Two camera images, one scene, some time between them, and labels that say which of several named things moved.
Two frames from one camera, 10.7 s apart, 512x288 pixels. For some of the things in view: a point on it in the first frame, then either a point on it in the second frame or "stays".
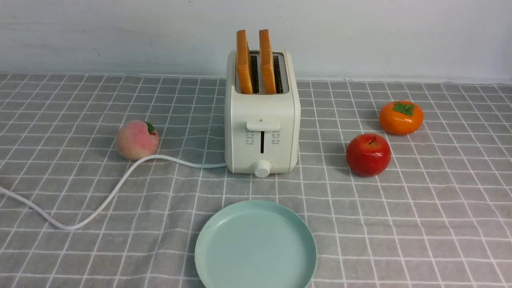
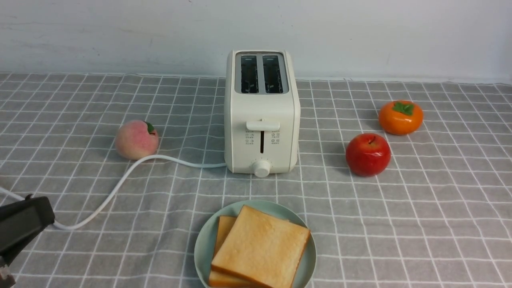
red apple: [368, 155] stays
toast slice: [243, 63] -> [216, 280]
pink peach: [136, 139] stays
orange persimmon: [401, 118] stays
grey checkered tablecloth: [440, 217] stays
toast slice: [267, 69] -> [262, 250]
